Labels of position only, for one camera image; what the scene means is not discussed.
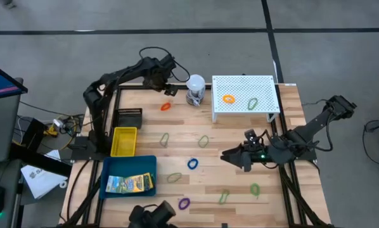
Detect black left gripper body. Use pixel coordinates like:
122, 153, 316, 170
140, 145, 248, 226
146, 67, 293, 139
143, 63, 173, 91

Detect black aluminium table frame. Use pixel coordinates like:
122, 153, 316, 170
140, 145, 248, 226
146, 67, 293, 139
58, 82, 335, 228

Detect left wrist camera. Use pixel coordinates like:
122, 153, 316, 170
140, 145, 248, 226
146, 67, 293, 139
160, 53, 177, 69

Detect black mesh basket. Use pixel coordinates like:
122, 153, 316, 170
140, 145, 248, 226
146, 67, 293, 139
112, 107, 143, 130

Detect yellow cable connector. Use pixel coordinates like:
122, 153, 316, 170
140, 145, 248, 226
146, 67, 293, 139
42, 125, 59, 138

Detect teal plastic tray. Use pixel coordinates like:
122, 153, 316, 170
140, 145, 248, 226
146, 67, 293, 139
99, 155, 158, 200

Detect dark grey desk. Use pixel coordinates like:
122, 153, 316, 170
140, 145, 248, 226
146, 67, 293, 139
0, 158, 23, 228

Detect blue coil wrist band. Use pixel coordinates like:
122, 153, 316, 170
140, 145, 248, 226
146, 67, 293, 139
186, 157, 200, 170

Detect white lamp power cord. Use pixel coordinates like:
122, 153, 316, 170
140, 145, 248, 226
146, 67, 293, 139
186, 94, 205, 107

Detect black box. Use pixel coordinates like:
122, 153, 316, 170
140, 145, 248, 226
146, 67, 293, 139
20, 117, 48, 153

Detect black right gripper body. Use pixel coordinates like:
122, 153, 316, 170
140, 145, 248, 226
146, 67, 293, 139
240, 141, 269, 173

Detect white bulb table lamp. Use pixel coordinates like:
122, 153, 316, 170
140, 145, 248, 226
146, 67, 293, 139
185, 73, 206, 107

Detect black bulky device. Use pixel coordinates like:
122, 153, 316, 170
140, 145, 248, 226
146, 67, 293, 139
127, 199, 177, 228

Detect white perforated shelf riser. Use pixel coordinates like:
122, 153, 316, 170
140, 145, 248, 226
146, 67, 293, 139
211, 75, 281, 124

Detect purple coil wrist keychain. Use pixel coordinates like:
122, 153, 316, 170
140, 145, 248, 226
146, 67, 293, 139
177, 197, 191, 211

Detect black desk leg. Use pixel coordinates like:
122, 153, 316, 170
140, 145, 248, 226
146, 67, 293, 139
8, 142, 73, 178

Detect yellow plastic basket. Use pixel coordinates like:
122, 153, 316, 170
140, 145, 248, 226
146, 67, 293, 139
110, 126, 138, 158

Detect white paper sheet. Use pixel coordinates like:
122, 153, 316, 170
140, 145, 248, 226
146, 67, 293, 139
20, 149, 68, 200

